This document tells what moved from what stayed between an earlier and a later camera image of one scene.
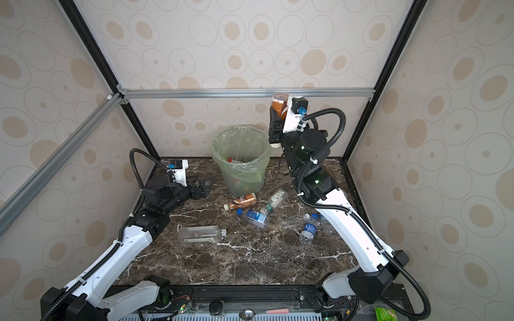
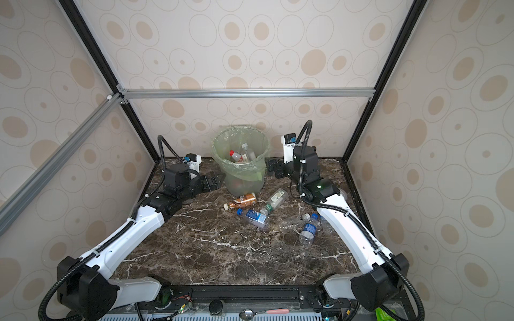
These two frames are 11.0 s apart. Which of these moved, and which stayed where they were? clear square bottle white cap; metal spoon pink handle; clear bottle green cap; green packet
Moved: clear square bottle white cap
Stayed: metal spoon pink handle; green packet; clear bottle green cap
